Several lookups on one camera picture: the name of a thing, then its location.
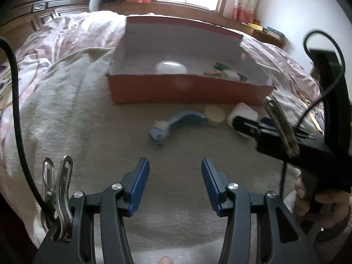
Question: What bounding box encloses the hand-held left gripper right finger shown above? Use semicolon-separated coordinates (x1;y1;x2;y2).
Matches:
201;157;321;264

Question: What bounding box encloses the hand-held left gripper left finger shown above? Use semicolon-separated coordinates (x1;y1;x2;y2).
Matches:
33;157;151;264

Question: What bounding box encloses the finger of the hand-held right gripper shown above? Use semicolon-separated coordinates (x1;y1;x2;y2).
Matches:
260;117;275;130
233;116;275;138

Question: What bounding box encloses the white plastic case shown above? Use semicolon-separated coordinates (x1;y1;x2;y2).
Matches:
227;103;259;138

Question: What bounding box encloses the white charger plug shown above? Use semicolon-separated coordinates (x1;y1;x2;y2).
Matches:
221;70;239;81

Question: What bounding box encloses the green drink carton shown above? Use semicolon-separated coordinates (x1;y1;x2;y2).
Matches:
214;62;249;82

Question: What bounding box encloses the blue handled roller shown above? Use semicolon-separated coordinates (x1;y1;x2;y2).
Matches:
148;110;207;147

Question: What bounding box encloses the red cardboard box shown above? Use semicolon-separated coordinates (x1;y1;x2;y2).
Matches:
107;15;277;105

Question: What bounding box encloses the person's right forearm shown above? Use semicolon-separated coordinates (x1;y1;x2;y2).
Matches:
311;212;352;251

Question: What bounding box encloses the person's right hand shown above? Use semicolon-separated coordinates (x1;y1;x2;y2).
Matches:
294;176;352;230

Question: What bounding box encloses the metal spring clip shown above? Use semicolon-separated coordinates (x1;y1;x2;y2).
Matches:
41;155;75;243
264;96;301;157

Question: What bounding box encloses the round beige wooden lid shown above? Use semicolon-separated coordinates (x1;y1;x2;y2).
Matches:
204;105;226;127

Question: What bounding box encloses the beige towel blanket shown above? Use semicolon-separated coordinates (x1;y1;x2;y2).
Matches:
0;47;325;264

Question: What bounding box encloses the stack of books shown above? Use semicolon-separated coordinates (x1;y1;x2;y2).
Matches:
265;26;286;40

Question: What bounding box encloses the white round container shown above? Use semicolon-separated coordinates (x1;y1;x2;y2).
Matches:
155;60;187;75

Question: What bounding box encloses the wooden window ledge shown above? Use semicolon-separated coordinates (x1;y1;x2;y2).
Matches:
99;1;285;48

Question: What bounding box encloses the pink printed quilt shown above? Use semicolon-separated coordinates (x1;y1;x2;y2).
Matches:
0;10;328;176

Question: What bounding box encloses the dark wooden headboard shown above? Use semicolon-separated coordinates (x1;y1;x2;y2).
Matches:
0;0;92;58

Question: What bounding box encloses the black braided cable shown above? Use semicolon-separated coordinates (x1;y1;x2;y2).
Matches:
279;30;345;201
0;35;55;226

